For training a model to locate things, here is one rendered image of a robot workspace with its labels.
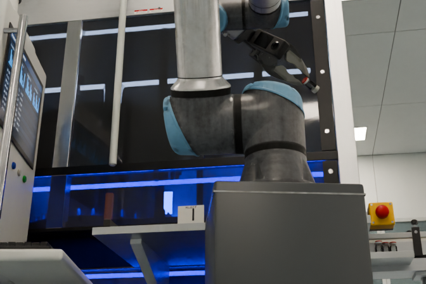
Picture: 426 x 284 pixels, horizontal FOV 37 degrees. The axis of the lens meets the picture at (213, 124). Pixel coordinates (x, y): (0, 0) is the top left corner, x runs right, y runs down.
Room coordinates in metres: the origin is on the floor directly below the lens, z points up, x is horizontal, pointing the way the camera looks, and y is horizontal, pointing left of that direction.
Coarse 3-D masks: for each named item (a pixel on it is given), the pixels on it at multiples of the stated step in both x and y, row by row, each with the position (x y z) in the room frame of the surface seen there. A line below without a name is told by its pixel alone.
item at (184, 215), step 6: (180, 210) 1.99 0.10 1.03; (186, 210) 1.98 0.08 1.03; (198, 210) 1.98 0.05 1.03; (180, 216) 1.99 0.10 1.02; (186, 216) 1.98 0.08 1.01; (198, 216) 1.98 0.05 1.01; (180, 222) 1.99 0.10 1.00; (186, 222) 1.98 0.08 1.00; (192, 222) 1.98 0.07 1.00; (198, 222) 1.98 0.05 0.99
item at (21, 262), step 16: (0, 256) 1.53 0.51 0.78; (16, 256) 1.53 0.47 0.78; (32, 256) 1.53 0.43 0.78; (48, 256) 1.53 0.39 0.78; (64, 256) 1.55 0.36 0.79; (0, 272) 1.66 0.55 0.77; (16, 272) 1.66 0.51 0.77; (32, 272) 1.67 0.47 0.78; (48, 272) 1.67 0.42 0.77; (64, 272) 1.67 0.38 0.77; (80, 272) 1.75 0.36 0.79
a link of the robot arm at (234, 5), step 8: (224, 0) 1.26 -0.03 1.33; (232, 0) 1.26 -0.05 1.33; (240, 0) 1.26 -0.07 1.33; (224, 8) 1.26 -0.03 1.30; (232, 8) 1.25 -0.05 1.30; (240, 8) 1.25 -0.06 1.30; (224, 16) 1.25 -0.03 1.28; (232, 16) 1.26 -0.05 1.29; (240, 16) 1.26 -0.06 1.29; (224, 24) 1.26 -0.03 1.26; (232, 24) 1.28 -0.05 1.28; (240, 24) 1.28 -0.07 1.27
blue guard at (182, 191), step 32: (320, 160) 1.92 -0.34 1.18; (32, 192) 2.07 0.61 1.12; (64, 192) 2.05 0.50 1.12; (96, 192) 2.03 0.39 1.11; (128, 192) 2.02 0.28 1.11; (160, 192) 2.00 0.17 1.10; (192, 192) 1.98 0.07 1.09; (32, 224) 2.07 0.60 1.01; (64, 224) 2.05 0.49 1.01; (96, 224) 2.03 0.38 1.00; (128, 224) 2.02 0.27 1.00
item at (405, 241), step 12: (372, 240) 2.09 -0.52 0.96; (384, 240) 2.08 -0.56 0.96; (396, 240) 2.08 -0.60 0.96; (408, 240) 2.07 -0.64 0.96; (420, 240) 1.97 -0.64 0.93; (420, 252) 1.97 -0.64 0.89; (420, 264) 1.98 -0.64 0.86; (384, 276) 2.08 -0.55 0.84; (396, 276) 2.08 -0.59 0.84; (408, 276) 2.08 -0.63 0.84
